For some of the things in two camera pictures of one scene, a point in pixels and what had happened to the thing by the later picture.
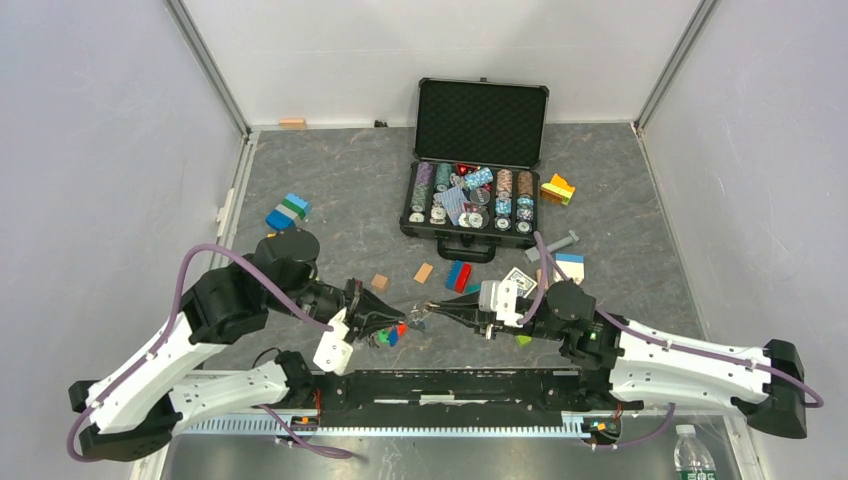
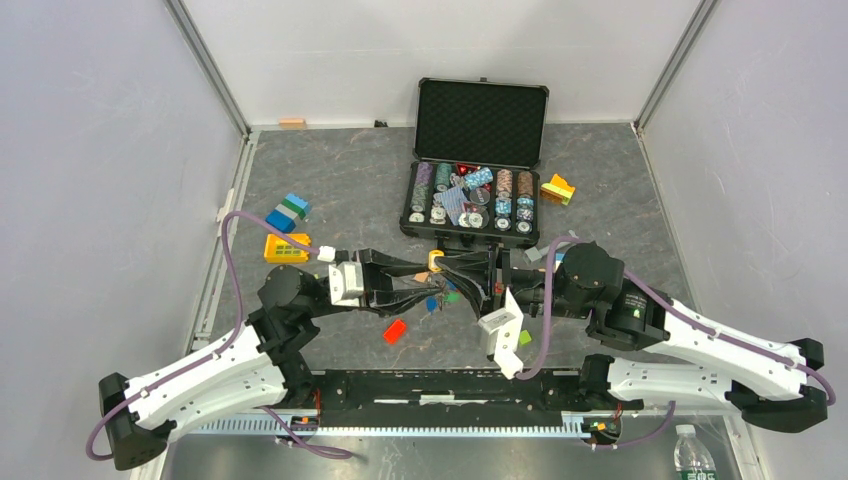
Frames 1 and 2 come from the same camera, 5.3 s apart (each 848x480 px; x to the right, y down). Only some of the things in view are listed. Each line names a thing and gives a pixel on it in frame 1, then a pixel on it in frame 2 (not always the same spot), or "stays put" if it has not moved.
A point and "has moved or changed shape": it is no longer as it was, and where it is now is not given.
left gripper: [368, 324] -> [379, 291]
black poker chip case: [474, 183] stays put
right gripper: [465, 309] -> [470, 273]
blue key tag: [393, 337] has moved or changed shape
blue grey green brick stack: [286, 213] stays put
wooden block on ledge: [292, 123] stays put
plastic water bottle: [692, 459] stays put
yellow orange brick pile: [557, 190] stays put
